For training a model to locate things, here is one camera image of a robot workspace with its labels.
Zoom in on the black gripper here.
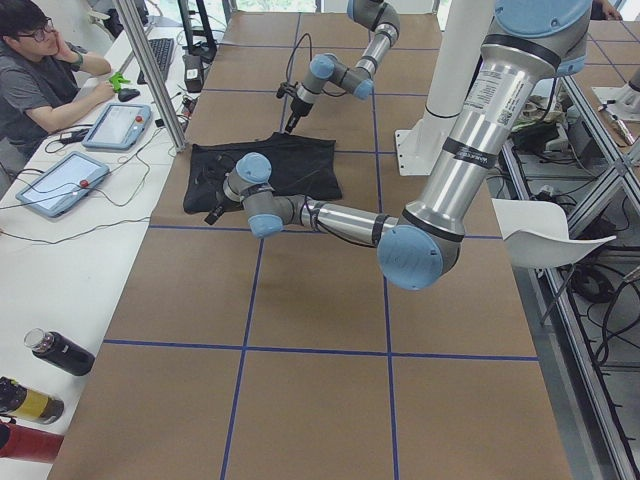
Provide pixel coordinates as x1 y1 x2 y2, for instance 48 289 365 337
204 198 235 224
276 82 313 134

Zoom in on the black graphic t-shirt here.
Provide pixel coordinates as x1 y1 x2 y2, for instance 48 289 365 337
183 132 343 214

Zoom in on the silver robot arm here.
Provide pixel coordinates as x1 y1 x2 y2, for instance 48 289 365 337
276 0 400 134
208 1 592 290

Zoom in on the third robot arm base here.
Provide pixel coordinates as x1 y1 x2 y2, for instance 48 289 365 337
609 69 640 122

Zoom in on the far blue teach pendant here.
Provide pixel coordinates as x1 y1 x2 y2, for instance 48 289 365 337
81 103 152 151

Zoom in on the blue teach pendant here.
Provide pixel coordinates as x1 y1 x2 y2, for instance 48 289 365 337
15 152 110 218
81 103 152 151

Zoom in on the black keyboard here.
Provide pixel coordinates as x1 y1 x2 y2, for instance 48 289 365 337
149 38 175 81

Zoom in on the black computer mouse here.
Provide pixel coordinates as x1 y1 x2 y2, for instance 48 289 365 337
117 88 141 102

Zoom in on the green plastic object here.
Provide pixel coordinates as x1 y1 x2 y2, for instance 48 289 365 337
108 72 131 93

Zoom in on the near blue teach pendant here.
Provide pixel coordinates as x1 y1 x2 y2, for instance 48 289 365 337
15 152 110 218

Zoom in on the black water bottle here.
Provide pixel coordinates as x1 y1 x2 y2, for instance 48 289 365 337
24 328 95 376

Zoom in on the seated person grey shirt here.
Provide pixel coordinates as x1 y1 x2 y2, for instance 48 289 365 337
1 1 114 158

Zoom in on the white plastic chair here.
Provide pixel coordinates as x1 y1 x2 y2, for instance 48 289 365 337
492 198 616 269

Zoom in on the yellow black bottle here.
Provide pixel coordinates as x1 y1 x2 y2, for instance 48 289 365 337
1 377 64 425

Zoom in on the red bottle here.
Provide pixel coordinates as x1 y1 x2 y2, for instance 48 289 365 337
1 422 64 464

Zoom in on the black cable on table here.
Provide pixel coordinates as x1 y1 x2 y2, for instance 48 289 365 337
0 144 151 246

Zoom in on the aluminium frame post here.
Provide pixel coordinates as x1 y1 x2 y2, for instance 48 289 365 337
114 0 187 152

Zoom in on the white camera mast pedestal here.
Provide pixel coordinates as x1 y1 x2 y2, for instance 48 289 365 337
395 0 495 176

